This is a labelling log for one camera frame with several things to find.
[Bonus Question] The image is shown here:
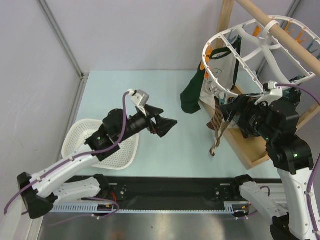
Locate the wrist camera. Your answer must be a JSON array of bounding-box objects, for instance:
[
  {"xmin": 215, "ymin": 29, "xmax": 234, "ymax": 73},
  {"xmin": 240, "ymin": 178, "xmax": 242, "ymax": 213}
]
[
  {"xmin": 128, "ymin": 89, "xmax": 150, "ymax": 116},
  {"xmin": 254, "ymin": 81, "xmax": 283, "ymax": 106}
]

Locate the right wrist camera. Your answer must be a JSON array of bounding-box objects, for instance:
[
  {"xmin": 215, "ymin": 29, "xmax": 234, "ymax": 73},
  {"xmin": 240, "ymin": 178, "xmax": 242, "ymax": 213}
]
[{"xmin": 254, "ymin": 81, "xmax": 283, "ymax": 106}]

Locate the wooden rod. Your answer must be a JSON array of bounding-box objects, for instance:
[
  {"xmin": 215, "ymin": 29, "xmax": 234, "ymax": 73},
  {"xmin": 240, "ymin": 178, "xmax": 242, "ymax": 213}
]
[{"xmin": 236, "ymin": 0, "xmax": 320, "ymax": 77}]

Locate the purple cable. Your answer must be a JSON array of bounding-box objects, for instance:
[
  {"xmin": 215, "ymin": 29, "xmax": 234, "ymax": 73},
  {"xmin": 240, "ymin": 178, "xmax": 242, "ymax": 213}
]
[
  {"xmin": 4, "ymin": 91, "xmax": 131, "ymax": 227},
  {"xmin": 276, "ymin": 83, "xmax": 320, "ymax": 237}
]

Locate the brown striped sock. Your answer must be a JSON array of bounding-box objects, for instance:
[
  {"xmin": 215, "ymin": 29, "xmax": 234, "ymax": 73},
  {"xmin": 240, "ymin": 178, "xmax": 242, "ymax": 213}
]
[{"xmin": 206, "ymin": 96, "xmax": 230, "ymax": 157}]

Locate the wooden rack frame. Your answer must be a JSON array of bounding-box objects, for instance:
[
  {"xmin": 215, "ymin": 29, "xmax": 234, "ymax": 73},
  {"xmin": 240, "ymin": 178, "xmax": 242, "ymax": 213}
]
[{"xmin": 200, "ymin": 0, "xmax": 320, "ymax": 170}]

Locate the dark green sleeve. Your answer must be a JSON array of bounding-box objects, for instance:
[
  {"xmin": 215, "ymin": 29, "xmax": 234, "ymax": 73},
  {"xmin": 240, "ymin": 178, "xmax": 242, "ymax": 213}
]
[{"xmin": 180, "ymin": 64, "xmax": 206, "ymax": 114}]

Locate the white perforated laundry basket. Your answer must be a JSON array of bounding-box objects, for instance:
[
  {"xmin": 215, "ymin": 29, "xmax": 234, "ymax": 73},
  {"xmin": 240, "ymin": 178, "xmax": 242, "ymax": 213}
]
[{"xmin": 61, "ymin": 119, "xmax": 139, "ymax": 171}]

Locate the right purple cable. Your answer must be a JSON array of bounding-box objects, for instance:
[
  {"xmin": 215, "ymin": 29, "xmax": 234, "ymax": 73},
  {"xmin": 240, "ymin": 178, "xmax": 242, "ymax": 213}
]
[{"xmin": 276, "ymin": 83, "xmax": 320, "ymax": 237}]

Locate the white cable duct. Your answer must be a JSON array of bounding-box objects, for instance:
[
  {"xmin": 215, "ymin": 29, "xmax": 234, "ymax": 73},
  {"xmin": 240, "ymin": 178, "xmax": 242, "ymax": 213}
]
[{"xmin": 50, "ymin": 201, "xmax": 249, "ymax": 215}]

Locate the white printed t-shirt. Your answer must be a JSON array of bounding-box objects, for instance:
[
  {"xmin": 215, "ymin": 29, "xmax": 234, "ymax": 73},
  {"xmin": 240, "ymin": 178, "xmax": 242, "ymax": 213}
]
[{"xmin": 200, "ymin": 47, "xmax": 239, "ymax": 108}]

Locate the orange clothespin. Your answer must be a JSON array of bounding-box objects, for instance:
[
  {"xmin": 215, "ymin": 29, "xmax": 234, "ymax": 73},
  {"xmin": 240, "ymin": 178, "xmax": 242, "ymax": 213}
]
[{"xmin": 203, "ymin": 68, "xmax": 210, "ymax": 80}]

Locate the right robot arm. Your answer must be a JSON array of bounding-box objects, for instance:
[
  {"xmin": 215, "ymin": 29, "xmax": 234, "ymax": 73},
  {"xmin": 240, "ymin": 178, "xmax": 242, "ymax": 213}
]
[{"xmin": 220, "ymin": 95, "xmax": 320, "ymax": 240}]

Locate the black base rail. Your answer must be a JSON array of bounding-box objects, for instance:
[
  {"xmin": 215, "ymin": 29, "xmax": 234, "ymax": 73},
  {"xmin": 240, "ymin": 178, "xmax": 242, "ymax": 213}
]
[{"xmin": 98, "ymin": 176, "xmax": 246, "ymax": 211}]

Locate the aluminium corner profile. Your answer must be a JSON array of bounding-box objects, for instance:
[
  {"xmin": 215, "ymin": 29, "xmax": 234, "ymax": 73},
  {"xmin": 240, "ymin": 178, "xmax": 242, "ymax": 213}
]
[{"xmin": 36, "ymin": 0, "xmax": 90, "ymax": 81}]

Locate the teal clothespin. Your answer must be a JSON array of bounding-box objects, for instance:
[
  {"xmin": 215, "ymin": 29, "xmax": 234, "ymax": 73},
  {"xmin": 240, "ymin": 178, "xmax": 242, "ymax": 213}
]
[{"xmin": 217, "ymin": 92, "xmax": 227, "ymax": 106}]

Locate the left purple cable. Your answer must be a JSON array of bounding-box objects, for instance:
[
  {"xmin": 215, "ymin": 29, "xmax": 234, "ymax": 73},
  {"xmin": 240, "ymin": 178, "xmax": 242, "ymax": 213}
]
[{"xmin": 4, "ymin": 91, "xmax": 131, "ymax": 227}]

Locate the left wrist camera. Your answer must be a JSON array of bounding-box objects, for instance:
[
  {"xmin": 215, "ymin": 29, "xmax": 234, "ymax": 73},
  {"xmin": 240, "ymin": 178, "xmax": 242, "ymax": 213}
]
[{"xmin": 128, "ymin": 89, "xmax": 150, "ymax": 116}]

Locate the white round clip hanger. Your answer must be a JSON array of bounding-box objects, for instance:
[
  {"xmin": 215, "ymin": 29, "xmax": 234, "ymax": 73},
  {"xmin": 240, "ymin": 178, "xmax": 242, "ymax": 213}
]
[{"xmin": 201, "ymin": 16, "xmax": 320, "ymax": 98}]

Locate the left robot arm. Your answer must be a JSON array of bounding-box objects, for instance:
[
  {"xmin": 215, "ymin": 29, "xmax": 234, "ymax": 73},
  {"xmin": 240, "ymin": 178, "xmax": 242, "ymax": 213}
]
[{"xmin": 17, "ymin": 105, "xmax": 178, "ymax": 219}]

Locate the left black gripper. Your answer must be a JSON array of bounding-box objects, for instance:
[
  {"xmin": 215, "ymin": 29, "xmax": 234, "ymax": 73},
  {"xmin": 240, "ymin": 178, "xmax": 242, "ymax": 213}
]
[{"xmin": 116, "ymin": 104, "xmax": 177, "ymax": 143}]

